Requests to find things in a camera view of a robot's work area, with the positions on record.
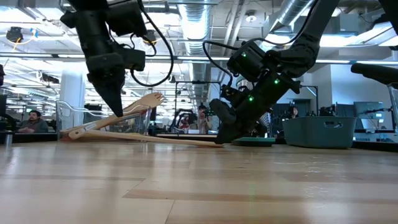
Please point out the small grey metal cylinder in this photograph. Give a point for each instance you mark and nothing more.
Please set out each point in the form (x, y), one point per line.
(8, 140)

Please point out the teal steel box grater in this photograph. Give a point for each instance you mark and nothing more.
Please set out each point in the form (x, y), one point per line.
(255, 142)

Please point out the person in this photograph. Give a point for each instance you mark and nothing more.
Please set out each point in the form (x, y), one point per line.
(293, 112)
(34, 124)
(203, 119)

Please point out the black aluminium table frame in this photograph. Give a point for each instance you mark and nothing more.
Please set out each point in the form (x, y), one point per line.
(31, 137)

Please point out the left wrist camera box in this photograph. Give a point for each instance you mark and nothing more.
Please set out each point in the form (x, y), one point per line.
(135, 59)

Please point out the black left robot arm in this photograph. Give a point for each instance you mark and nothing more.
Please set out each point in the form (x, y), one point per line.
(93, 28)

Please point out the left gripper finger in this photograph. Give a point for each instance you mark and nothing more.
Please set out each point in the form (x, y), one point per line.
(109, 93)

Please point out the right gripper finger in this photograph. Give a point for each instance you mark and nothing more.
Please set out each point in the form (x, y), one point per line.
(239, 132)
(224, 112)

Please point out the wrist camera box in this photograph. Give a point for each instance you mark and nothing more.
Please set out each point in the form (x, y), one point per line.
(233, 93)
(135, 59)

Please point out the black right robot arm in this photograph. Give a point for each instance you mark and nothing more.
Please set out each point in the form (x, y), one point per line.
(298, 56)

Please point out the clear plastic bin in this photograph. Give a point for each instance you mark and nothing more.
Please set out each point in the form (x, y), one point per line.
(393, 102)
(62, 118)

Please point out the white building column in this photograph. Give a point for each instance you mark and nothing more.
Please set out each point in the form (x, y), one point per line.
(73, 99)

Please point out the plain wooden spoon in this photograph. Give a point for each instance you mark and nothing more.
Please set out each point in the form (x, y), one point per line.
(130, 111)

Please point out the long overhead light bar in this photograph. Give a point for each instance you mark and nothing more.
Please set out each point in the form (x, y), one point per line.
(192, 58)

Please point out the black metal frame stand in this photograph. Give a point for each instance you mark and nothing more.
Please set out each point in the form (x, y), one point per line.
(311, 90)

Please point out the dark office monitor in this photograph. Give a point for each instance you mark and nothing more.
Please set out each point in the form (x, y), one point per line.
(368, 109)

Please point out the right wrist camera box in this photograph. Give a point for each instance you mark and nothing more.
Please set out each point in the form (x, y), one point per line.
(233, 93)

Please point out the ceiling dome sensor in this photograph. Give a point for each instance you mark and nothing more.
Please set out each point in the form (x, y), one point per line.
(250, 18)

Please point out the silver ventilation duct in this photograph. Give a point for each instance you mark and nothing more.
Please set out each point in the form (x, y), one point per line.
(289, 12)
(196, 25)

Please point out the forked wooden spoon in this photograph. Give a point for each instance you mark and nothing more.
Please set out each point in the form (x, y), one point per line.
(152, 100)

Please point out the teal plastic basket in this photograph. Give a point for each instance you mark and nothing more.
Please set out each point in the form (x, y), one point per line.
(317, 133)

